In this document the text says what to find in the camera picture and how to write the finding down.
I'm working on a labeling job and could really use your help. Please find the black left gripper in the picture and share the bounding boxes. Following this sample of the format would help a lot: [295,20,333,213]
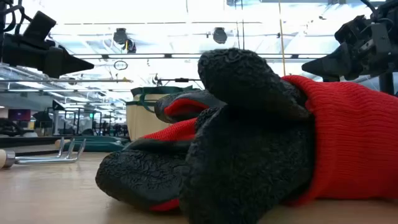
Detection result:
[1,32,95,80]

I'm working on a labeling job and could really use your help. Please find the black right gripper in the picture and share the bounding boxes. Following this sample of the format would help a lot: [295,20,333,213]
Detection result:
[301,23,398,83]

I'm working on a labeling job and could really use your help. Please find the green handled pruning shears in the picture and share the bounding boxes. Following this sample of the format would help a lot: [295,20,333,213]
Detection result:
[62,135,131,153]

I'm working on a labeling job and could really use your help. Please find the beige green canvas gardening bag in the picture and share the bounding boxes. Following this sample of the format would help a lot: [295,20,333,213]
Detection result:
[126,86,203,141]

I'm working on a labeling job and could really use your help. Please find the three-tine hand cultivator wooden handle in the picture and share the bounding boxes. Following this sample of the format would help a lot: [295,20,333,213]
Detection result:
[0,136,87,170]

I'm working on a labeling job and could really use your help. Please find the red and black work glove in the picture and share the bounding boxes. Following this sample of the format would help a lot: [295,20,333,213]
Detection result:
[95,89,228,214]
[179,47,398,224]

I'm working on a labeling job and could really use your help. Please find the dark round ceiling fixture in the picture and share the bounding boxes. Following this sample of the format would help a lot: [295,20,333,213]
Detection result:
[213,27,228,44]
[113,27,129,45]

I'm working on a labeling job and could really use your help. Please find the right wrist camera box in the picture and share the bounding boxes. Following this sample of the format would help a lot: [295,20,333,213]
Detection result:
[335,14,373,44]

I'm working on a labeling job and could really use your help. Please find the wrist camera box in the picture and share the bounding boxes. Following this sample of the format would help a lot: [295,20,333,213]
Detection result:
[335,14,373,44]
[21,11,57,48]

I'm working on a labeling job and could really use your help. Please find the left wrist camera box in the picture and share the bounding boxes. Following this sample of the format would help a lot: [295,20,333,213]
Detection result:
[21,11,57,48]

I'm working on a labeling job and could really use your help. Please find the black frame post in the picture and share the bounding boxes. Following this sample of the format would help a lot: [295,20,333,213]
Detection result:
[378,72,396,96]

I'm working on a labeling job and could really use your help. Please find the dark fixture with yellow cable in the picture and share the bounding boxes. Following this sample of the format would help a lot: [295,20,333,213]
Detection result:
[124,39,137,54]

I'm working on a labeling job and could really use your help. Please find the dark wall monitor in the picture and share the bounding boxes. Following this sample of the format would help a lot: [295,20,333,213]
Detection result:
[7,108,32,122]

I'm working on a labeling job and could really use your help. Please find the black table edge rail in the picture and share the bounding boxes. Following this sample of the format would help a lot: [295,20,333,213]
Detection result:
[0,136,63,149]

